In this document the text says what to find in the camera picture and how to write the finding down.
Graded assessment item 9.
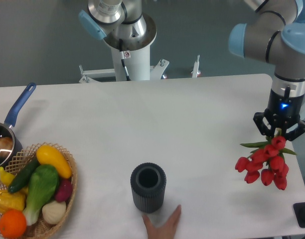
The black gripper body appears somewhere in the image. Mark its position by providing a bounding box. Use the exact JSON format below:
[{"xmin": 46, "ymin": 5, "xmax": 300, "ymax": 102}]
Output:
[{"xmin": 265, "ymin": 90, "xmax": 304, "ymax": 127}]

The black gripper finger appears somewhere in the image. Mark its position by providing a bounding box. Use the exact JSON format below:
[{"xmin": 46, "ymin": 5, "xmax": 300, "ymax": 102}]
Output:
[
  {"xmin": 285, "ymin": 120, "xmax": 305, "ymax": 141},
  {"xmin": 253, "ymin": 111, "xmax": 276, "ymax": 136}
]

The red tulip bouquet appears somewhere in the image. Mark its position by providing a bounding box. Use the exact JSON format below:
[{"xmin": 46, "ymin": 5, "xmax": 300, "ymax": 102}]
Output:
[{"xmin": 235, "ymin": 129, "xmax": 296, "ymax": 190}]

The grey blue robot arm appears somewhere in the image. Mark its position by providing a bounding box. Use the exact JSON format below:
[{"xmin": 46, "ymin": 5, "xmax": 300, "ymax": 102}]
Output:
[{"xmin": 228, "ymin": 0, "xmax": 305, "ymax": 141}]

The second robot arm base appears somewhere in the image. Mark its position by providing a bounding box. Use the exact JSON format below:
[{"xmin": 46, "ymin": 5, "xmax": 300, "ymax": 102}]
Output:
[{"xmin": 78, "ymin": 0, "xmax": 157, "ymax": 51}]

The bare human hand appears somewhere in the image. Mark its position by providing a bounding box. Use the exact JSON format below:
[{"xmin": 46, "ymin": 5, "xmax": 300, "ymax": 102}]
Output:
[{"xmin": 142, "ymin": 205, "xmax": 182, "ymax": 239}]

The black device at edge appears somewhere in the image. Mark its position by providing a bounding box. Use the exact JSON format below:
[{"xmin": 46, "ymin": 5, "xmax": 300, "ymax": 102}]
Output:
[{"xmin": 293, "ymin": 202, "xmax": 305, "ymax": 228}]

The dark grey ribbed vase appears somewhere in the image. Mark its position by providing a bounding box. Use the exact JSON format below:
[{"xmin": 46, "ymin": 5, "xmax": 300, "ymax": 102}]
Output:
[{"xmin": 130, "ymin": 162, "xmax": 166, "ymax": 214}]

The dark red radish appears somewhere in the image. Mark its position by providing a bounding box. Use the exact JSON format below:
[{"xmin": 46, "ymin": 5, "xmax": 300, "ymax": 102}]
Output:
[{"xmin": 54, "ymin": 179, "xmax": 73, "ymax": 203}]

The yellow squash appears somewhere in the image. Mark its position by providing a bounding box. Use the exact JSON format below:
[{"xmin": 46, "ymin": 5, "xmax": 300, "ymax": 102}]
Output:
[{"xmin": 36, "ymin": 145, "xmax": 72, "ymax": 179}]

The green leafy cabbage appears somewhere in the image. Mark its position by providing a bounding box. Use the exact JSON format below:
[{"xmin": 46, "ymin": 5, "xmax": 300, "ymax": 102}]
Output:
[{"xmin": 23, "ymin": 164, "xmax": 59, "ymax": 226}]

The white garlic bulb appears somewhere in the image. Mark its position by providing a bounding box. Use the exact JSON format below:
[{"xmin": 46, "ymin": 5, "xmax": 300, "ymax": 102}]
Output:
[{"xmin": 42, "ymin": 201, "xmax": 66, "ymax": 225}]

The dark green cucumber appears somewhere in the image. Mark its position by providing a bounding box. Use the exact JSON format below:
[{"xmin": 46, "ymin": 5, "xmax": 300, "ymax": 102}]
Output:
[{"xmin": 7, "ymin": 157, "xmax": 40, "ymax": 193}]

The brown bread roll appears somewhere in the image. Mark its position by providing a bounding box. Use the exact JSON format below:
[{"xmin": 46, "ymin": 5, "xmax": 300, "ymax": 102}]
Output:
[{"xmin": 0, "ymin": 137, "xmax": 13, "ymax": 158}]

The small yellow banana pepper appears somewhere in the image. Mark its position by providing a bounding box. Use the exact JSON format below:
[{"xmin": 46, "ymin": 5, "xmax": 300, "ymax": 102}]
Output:
[{"xmin": 0, "ymin": 167, "xmax": 28, "ymax": 195}]

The orange fruit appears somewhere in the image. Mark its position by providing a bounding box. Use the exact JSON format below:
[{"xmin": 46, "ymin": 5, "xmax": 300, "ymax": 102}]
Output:
[{"xmin": 0, "ymin": 210, "xmax": 26, "ymax": 239}]

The yellow bell pepper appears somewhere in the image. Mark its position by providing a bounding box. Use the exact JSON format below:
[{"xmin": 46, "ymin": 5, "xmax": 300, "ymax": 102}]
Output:
[{"xmin": 0, "ymin": 190, "xmax": 26, "ymax": 214}]

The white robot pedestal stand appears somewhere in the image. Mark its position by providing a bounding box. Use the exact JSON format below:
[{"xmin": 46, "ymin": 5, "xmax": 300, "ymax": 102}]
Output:
[{"xmin": 78, "ymin": 47, "xmax": 202, "ymax": 84}]

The black cable on pedestal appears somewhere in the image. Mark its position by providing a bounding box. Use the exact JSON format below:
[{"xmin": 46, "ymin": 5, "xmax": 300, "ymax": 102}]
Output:
[{"xmin": 118, "ymin": 39, "xmax": 131, "ymax": 81}]

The blue handled saucepan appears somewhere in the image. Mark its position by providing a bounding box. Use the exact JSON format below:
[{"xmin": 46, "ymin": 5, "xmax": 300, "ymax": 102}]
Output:
[{"xmin": 0, "ymin": 83, "xmax": 36, "ymax": 167}]

